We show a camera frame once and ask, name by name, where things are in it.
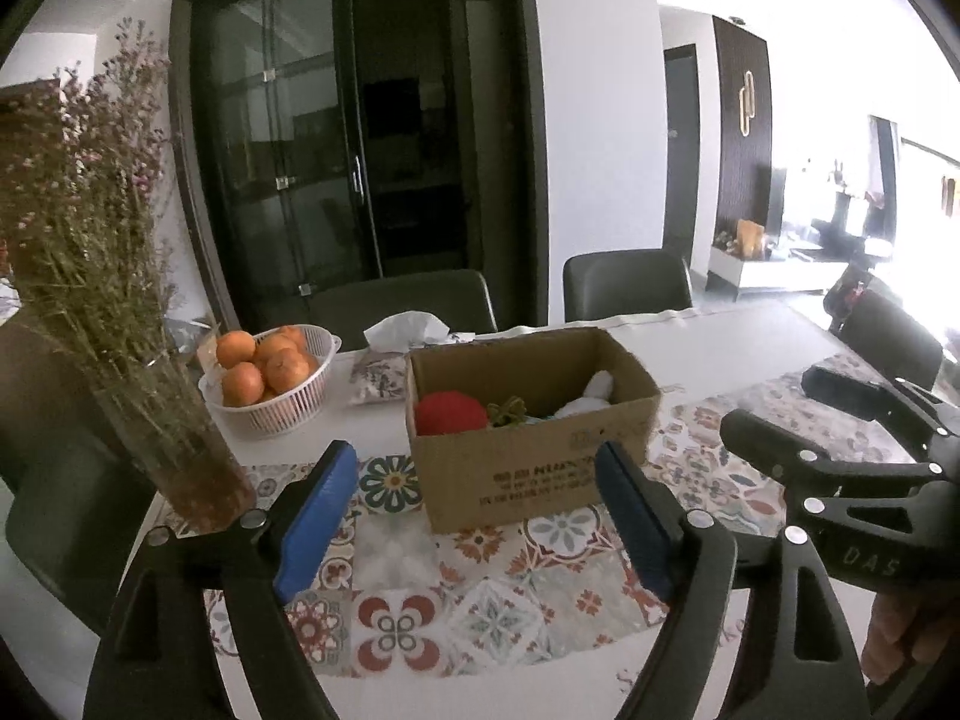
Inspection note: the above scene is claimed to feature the dark dining chair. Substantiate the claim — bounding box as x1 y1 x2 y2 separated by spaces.
838 289 944 392
562 249 695 325
0 326 170 635
306 268 499 353

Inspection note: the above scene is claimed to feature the person's right hand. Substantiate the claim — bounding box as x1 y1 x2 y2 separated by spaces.
861 589 960 687

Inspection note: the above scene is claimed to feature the red plush ball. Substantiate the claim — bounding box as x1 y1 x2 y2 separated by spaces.
415 390 490 437

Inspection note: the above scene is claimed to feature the white tissue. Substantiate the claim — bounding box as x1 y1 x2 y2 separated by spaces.
363 310 452 352

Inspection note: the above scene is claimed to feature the glass vase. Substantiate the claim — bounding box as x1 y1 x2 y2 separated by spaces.
88 352 257 535

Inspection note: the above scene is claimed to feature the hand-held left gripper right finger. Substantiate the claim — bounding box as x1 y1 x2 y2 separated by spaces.
595 439 871 720

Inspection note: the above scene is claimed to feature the dark green plush toy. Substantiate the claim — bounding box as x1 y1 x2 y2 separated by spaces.
486 394 556 428

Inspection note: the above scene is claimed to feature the patterned floral table mat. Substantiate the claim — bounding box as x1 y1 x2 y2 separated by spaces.
169 367 931 680

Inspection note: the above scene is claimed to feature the dried flower bouquet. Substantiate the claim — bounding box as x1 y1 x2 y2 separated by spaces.
0 15 192 398

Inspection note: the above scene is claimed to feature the dark glass cabinet door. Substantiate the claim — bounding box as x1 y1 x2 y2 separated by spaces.
169 0 552 331

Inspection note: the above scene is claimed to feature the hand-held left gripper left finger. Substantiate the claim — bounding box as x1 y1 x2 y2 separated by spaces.
82 439 361 720

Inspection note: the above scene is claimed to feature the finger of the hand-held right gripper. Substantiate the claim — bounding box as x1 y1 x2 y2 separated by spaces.
718 409 942 500
801 364 960 462

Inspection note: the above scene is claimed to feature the floral patterned pouch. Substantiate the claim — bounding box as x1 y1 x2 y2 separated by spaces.
349 349 412 407

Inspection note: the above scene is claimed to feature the white plush toy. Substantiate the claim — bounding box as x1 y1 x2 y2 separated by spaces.
553 370 617 419

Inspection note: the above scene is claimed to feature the white plastic basket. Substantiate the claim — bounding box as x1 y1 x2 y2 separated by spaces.
197 324 344 440

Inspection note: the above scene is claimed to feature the brown cardboard box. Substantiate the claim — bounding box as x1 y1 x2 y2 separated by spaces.
403 326 662 535

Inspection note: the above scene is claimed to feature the gold wall ornament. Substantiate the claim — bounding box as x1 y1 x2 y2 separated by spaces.
733 69 756 137

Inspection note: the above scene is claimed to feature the white low console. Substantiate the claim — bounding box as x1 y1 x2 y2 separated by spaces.
706 244 845 305

